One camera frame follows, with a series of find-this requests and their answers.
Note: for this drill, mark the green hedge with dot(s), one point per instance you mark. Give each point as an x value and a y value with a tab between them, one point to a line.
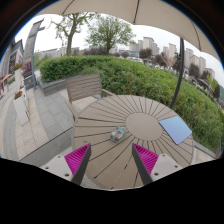
140	78

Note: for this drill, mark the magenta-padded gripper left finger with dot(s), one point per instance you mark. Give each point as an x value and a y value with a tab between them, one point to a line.
77	159

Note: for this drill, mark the group of apartment buildings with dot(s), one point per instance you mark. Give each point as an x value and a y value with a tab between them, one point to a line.
148	43

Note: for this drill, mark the brown slatted wooden chair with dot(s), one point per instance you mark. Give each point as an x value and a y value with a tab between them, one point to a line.
83	87

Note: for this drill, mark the tall grey sign pillar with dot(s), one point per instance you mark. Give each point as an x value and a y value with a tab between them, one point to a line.
30	43

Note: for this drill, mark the dense leafy tree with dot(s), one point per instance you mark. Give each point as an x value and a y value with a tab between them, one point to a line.
108	31

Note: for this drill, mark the black curved parasol pole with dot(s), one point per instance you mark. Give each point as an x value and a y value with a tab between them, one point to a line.
180	66

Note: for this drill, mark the white planter box with flowers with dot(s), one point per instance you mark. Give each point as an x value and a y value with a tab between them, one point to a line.
20	108

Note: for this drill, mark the transparent green computer mouse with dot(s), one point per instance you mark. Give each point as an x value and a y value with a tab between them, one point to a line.
118	134

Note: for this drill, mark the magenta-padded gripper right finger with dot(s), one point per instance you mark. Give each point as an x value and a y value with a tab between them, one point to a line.
146	158

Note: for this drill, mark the sparse-leaved tree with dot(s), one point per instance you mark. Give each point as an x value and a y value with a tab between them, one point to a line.
69	40

